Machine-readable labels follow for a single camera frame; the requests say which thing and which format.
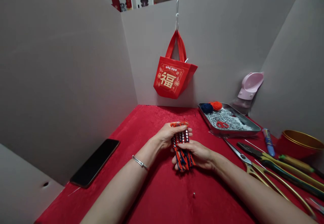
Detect person's right hand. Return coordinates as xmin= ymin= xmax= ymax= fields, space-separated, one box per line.
xmin=172 ymin=140 xmax=219 ymax=172

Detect person's left hand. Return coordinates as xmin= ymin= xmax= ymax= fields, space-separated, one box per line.
xmin=154 ymin=122 xmax=193 ymax=150

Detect red blue woven tab piece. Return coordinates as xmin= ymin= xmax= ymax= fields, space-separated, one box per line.
xmin=170 ymin=120 xmax=196 ymax=173

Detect blue yarn ball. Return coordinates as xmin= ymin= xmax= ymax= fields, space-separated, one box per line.
xmin=200 ymin=103 xmax=214 ymax=114

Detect red cloth mat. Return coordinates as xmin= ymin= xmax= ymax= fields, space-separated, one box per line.
xmin=34 ymin=104 xmax=324 ymax=224

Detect pile of silver can tabs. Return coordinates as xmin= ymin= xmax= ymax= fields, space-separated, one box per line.
xmin=205 ymin=108 xmax=253 ymax=131

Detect metal tray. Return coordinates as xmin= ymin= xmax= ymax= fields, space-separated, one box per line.
xmin=198 ymin=103 xmax=262 ymax=138

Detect red tote bag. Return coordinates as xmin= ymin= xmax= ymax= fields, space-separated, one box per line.
xmin=153 ymin=30 xmax=198 ymax=100

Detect pink water bottle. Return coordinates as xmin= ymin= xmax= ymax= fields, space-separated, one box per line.
xmin=232 ymin=72 xmax=265 ymax=116

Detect blue pen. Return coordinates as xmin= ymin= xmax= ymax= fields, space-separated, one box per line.
xmin=262 ymin=128 xmax=276 ymax=158

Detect black smartphone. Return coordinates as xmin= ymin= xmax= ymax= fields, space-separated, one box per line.
xmin=70 ymin=139 xmax=120 ymax=189

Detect red gold round tin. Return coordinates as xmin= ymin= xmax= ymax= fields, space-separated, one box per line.
xmin=275 ymin=130 xmax=324 ymax=160

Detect small metal clipper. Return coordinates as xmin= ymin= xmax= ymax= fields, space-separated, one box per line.
xmin=305 ymin=197 xmax=324 ymax=216

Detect gold handled scissors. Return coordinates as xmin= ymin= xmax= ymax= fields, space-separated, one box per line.
xmin=222 ymin=137 xmax=317 ymax=219

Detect yellow green handled pliers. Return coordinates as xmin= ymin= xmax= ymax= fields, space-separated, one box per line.
xmin=237 ymin=142 xmax=324 ymax=199

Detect white wall hook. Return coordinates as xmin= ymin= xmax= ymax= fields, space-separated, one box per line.
xmin=175 ymin=0 xmax=181 ymax=32

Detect yellow green handled tool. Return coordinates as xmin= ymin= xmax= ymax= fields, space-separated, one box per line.
xmin=278 ymin=154 xmax=324 ymax=180

